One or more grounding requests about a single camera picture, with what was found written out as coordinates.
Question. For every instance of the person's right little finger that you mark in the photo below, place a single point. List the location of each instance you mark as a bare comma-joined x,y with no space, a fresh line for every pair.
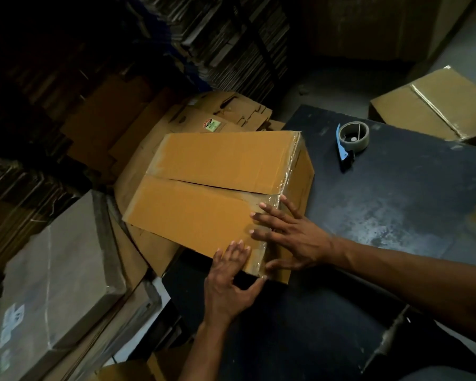
290,206

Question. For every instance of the sealed cardboard box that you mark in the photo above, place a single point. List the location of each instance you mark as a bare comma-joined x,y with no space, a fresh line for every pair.
432,103

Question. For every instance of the person's left thumb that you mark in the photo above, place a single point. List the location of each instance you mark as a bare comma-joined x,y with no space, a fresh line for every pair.
254,287

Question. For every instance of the flat cardboard under package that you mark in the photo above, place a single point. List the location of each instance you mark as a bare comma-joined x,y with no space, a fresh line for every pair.
119,313

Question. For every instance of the grey wrapped flat package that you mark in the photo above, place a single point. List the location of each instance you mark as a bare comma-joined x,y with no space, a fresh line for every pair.
51,285

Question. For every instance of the person's right thumb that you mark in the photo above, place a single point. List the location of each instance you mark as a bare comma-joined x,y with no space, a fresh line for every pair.
279,264

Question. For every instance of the large brown cardboard carton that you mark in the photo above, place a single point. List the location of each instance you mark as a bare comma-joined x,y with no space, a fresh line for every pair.
384,25

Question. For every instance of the person's right forearm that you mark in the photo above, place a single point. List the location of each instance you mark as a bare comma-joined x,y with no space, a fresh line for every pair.
412,285

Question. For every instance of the person's right hand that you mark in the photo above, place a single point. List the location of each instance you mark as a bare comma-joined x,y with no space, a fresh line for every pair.
305,244

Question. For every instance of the person's left forearm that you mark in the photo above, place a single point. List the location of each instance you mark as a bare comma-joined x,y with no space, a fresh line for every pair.
204,353

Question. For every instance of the person's left hand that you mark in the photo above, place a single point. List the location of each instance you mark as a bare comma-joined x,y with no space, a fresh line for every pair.
222,291

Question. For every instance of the stack of flat cardboard sheets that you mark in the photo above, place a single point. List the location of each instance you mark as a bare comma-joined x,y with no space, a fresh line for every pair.
226,39

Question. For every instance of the person's left little finger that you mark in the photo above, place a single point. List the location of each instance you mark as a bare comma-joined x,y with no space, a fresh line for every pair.
218,261

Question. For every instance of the person's left middle finger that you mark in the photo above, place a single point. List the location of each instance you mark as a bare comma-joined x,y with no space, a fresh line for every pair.
238,253

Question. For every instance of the flat brown cardboard sheet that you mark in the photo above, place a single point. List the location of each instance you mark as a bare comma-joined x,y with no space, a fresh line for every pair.
107,118

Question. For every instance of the brown taped cardboard box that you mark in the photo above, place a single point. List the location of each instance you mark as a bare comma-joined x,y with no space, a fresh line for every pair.
218,182

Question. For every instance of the person's right middle finger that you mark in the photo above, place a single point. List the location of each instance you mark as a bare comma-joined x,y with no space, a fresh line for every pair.
267,222

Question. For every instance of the bundle of corrugated cardboard sheets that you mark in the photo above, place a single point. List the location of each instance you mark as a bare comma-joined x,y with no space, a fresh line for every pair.
16,206

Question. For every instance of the blue tape dispenser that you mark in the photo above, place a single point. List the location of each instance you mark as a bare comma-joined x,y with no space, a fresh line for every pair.
351,140

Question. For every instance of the pile of flattened cardboard boxes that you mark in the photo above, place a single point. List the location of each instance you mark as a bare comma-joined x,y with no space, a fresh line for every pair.
206,113

